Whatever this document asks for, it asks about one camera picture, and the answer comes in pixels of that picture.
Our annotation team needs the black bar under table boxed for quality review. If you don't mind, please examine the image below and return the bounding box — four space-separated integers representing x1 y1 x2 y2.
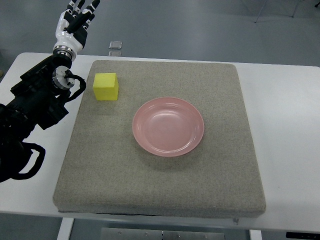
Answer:
285 232 320 240

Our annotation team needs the white table leg right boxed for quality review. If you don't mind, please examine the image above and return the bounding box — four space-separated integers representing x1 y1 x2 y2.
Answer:
249 229 263 240

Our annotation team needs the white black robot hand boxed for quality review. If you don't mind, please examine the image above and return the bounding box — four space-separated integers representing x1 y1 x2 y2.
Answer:
53 0 101 61

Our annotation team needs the pink plate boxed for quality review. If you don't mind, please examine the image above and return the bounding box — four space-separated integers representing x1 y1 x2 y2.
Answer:
132 97 205 158

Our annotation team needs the white table leg left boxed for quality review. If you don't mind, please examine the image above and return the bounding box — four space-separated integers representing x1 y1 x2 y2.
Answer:
57 217 75 240

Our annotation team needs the yellow foam block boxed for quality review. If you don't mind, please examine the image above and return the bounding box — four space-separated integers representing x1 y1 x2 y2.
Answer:
92 73 119 101

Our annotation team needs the white table leg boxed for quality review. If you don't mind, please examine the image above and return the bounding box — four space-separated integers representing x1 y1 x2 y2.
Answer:
249 229 263 240
57 217 75 240

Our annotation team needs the chair legs background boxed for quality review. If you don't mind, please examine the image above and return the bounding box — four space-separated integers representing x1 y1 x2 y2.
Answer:
253 0 301 24

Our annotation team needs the beige foam mat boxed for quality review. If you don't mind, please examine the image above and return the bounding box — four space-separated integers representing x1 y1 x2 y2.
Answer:
53 60 266 219

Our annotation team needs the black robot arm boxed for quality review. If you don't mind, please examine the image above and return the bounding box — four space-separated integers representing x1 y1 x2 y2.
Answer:
0 45 86 182

